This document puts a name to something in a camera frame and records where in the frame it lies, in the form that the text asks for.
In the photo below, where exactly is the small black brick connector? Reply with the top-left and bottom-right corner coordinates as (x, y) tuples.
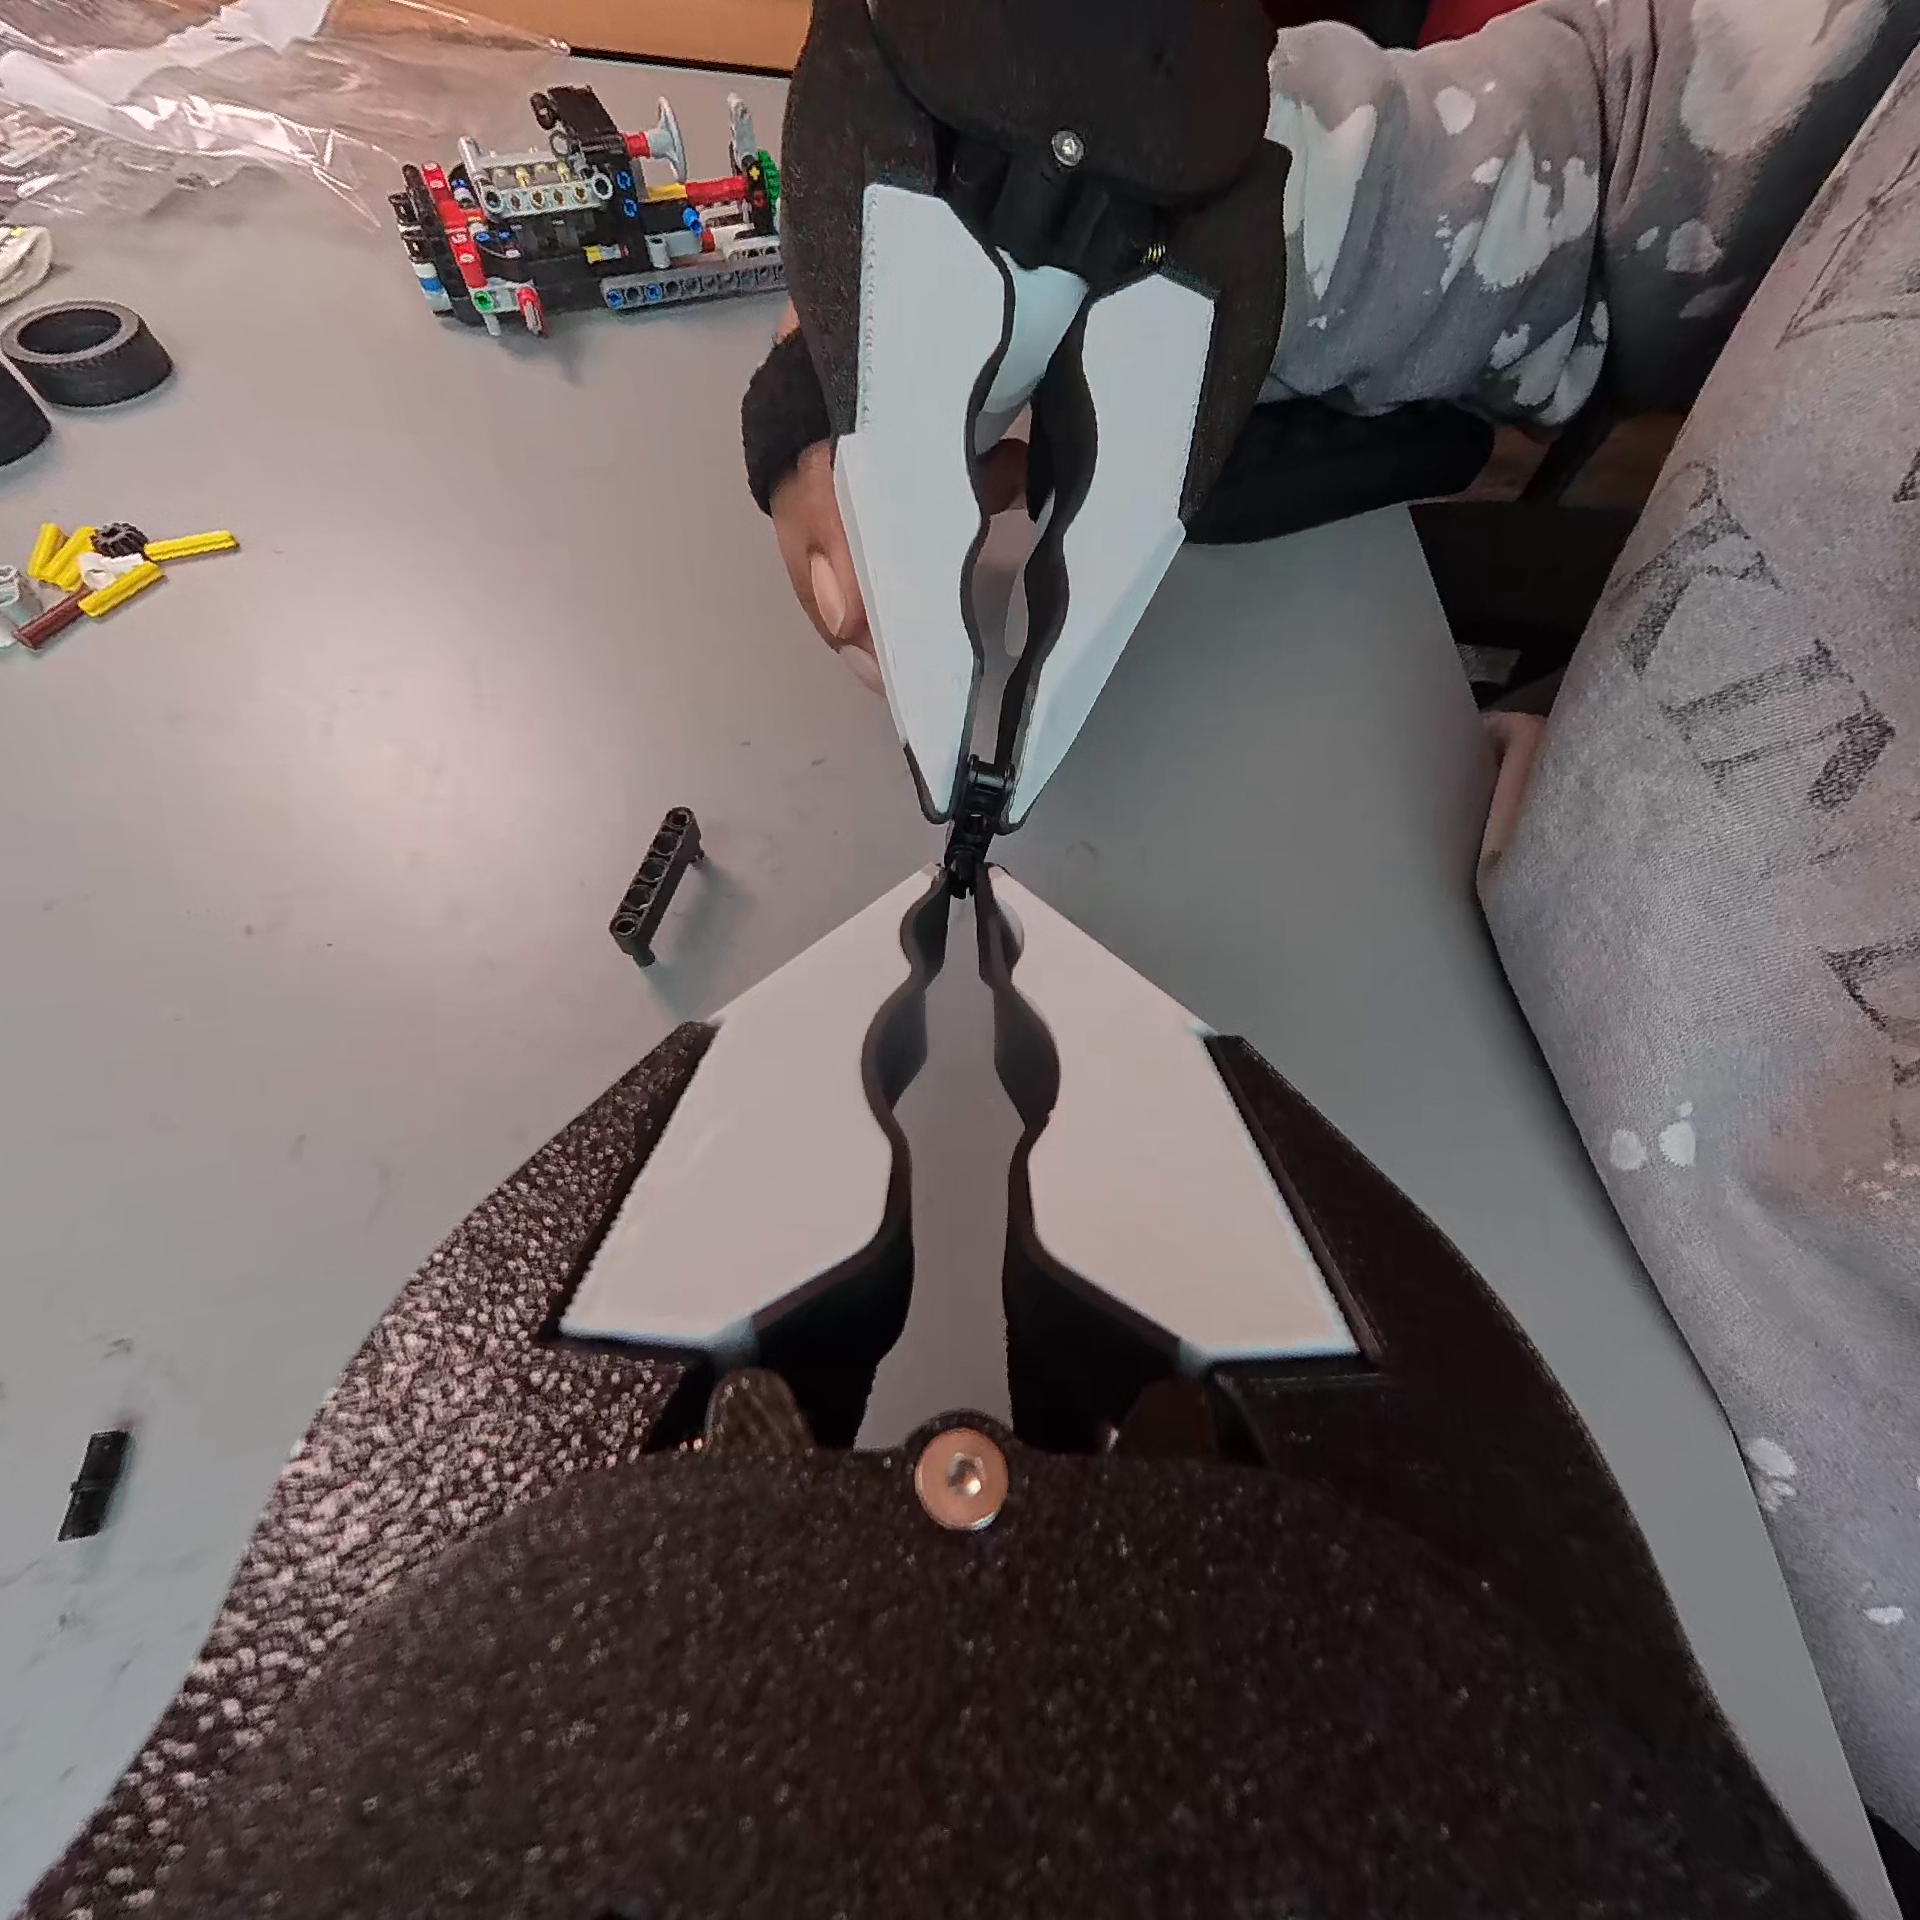
(58, 1429), (136, 1544)

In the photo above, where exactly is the person's right forearm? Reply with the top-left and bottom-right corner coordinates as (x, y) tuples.
(1257, 0), (1878, 436)

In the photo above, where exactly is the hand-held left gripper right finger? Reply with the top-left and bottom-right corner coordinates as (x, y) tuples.
(977, 870), (1360, 1373)

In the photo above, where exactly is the black brick pin connector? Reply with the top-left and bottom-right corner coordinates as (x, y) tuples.
(945, 755), (1024, 876)

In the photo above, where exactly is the person's grey sweatshirt torso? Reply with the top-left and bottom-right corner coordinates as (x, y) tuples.
(1478, 46), (1920, 1846)

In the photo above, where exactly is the person's right hand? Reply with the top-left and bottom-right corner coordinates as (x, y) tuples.
(772, 433), (889, 694)

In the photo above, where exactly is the grey desk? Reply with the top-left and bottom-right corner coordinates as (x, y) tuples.
(0, 0), (1907, 1920)

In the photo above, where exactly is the black chair armrest pad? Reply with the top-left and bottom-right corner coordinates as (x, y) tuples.
(1192, 397), (1502, 543)

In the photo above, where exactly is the multicoloured brick car chassis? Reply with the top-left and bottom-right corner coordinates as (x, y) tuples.
(387, 86), (788, 335)

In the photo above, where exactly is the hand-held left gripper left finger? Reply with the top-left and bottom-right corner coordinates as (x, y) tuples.
(559, 867), (962, 1349)

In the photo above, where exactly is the clear plastic bag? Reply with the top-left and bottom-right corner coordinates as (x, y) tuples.
(0, 0), (578, 227)

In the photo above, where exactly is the pile of yellow brick pieces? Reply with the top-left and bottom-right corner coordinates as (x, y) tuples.
(0, 516), (242, 648)

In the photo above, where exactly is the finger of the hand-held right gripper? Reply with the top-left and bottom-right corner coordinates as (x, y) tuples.
(994, 281), (1217, 827)
(830, 183), (1015, 825)

